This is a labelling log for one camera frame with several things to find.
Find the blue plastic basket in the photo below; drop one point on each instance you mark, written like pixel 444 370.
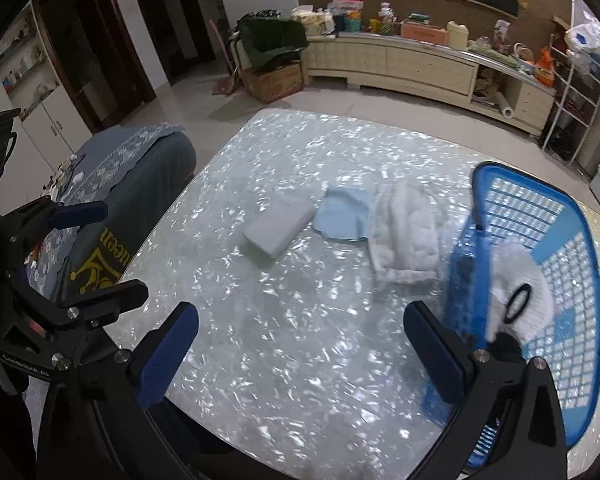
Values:
pixel 570 240

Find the red and white box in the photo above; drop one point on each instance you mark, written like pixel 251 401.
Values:
pixel 347 5

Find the dark wooden door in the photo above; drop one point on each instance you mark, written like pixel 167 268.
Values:
pixel 90 45
pixel 172 15

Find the green bag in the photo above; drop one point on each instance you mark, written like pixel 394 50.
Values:
pixel 272 40

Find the light blue cloth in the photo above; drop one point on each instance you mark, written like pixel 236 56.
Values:
pixel 342 215

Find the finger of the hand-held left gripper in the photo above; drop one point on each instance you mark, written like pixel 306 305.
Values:
pixel 110 299
pixel 80 213

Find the cardboard box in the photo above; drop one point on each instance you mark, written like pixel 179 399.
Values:
pixel 272 84

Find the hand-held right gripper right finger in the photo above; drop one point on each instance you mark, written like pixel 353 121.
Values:
pixel 432 357

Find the grey cloth covered chair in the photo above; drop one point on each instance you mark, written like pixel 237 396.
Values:
pixel 125 175

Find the orange bag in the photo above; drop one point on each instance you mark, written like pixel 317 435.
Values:
pixel 545 67

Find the tissue packs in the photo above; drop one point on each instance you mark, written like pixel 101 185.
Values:
pixel 315 21

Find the broom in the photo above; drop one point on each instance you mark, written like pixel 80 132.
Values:
pixel 225 67

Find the brown snack bag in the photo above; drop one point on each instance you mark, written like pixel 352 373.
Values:
pixel 501 34

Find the small white towel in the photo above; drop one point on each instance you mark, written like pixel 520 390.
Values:
pixel 277 225

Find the cream television cabinet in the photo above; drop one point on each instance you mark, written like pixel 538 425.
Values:
pixel 420 67

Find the paper roll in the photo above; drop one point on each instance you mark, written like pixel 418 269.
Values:
pixel 505 105

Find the white plastic bag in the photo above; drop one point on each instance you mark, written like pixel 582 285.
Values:
pixel 586 35

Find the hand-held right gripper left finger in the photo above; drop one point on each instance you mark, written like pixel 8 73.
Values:
pixel 170 357

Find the pink box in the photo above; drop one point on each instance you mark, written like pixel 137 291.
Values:
pixel 422 31

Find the cream jerry can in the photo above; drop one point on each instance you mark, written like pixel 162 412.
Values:
pixel 457 35

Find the white fluffy cloth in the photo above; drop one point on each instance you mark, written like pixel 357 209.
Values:
pixel 405 240

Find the large white towel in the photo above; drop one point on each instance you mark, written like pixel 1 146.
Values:
pixel 512 270

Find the white cupboard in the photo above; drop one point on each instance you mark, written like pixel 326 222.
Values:
pixel 35 105

